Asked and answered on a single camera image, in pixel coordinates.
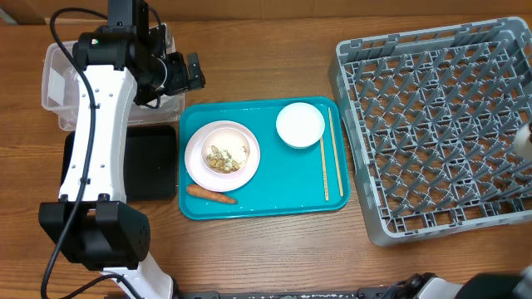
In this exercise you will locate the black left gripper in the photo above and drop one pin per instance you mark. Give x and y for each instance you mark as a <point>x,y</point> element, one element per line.
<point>181,81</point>

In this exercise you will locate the white shallow bowl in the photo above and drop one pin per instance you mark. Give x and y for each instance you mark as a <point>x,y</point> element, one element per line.
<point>300,125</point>

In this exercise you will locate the wooden chopstick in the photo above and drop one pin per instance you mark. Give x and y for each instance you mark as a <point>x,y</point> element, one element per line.
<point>334,147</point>
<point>324,169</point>

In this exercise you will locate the white paper cup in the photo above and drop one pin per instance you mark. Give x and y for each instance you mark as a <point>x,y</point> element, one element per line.
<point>522,144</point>

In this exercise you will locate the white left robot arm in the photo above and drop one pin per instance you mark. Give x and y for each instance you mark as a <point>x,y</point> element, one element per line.
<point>120,64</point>

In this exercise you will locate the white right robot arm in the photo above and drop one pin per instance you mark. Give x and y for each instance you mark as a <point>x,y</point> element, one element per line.
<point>481,286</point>

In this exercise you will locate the clear plastic waste bin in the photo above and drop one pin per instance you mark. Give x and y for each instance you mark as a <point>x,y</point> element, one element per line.
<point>62,89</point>

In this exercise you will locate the grey dishwasher rack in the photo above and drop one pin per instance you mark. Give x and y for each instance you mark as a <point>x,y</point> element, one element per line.
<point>431,117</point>

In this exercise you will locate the black tray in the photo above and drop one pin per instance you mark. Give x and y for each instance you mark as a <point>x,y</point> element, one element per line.
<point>151,162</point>

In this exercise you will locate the pink plate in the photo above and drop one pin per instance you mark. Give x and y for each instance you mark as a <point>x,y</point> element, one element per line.
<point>208,179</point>

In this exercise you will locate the orange carrot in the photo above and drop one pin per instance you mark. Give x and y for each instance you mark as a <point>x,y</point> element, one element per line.
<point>202,193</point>

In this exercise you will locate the teal plastic tray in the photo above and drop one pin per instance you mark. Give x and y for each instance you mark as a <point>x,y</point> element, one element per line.
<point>287,181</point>

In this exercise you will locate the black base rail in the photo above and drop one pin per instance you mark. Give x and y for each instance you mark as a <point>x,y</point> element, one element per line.
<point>361,293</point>

